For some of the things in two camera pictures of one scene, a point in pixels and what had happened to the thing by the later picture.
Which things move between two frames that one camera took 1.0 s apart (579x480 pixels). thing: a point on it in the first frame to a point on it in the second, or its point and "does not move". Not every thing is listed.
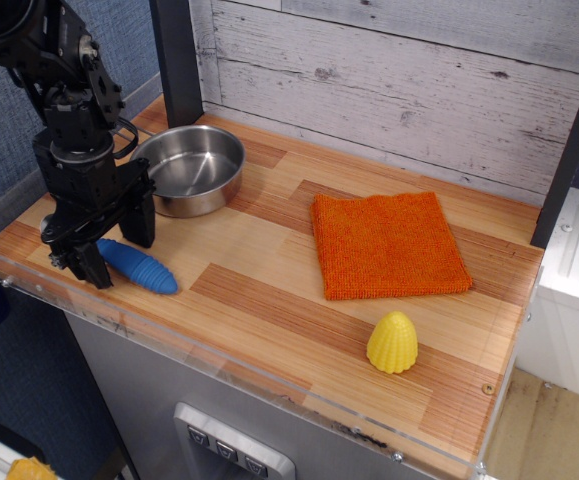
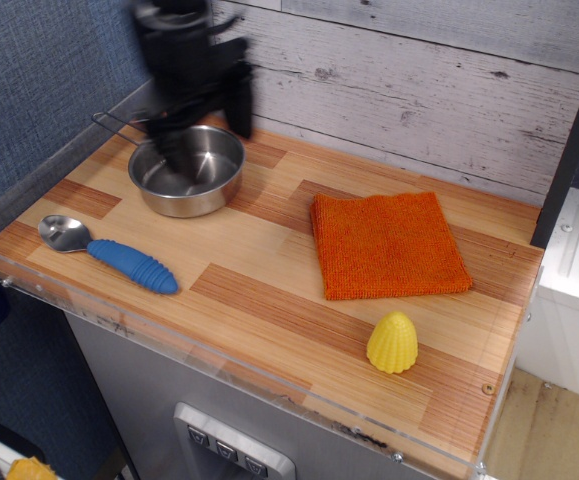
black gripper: [76, 169] to [187, 71]
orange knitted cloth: [387, 245] does not move
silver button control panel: [214, 446] does not move
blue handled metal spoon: [134, 267] does not move
